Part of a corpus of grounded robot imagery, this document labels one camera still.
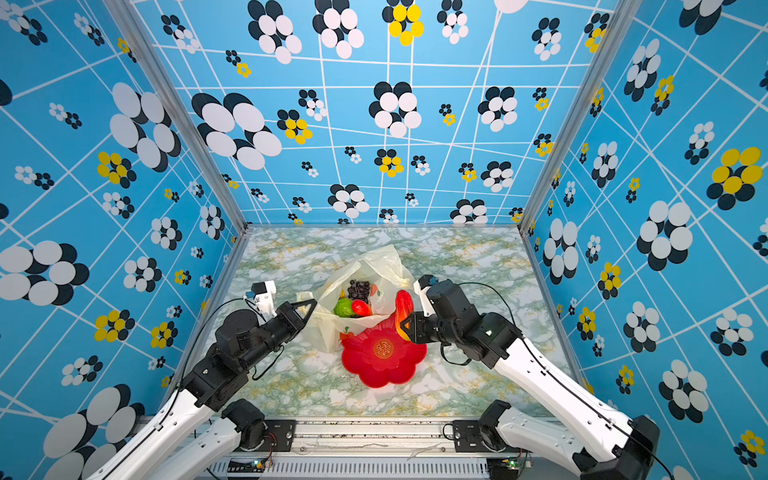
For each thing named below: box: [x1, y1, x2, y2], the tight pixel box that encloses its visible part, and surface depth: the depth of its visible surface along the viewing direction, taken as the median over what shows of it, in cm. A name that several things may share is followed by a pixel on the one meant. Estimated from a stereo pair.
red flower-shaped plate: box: [341, 314, 428, 388], surface depth 87 cm
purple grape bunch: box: [347, 279, 370, 303], surface depth 98 cm
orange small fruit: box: [395, 290, 414, 341], surface depth 73 cm
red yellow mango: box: [352, 299, 372, 317], surface depth 88 cm
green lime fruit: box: [333, 297, 354, 317], surface depth 89 cm
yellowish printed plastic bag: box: [297, 245, 417, 353], surface depth 78 cm
